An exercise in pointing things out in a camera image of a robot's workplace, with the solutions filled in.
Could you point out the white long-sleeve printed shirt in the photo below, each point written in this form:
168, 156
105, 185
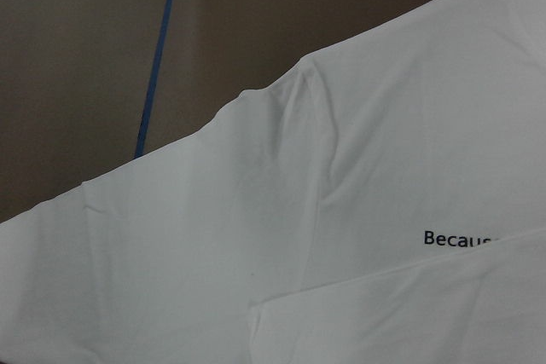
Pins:
381, 202

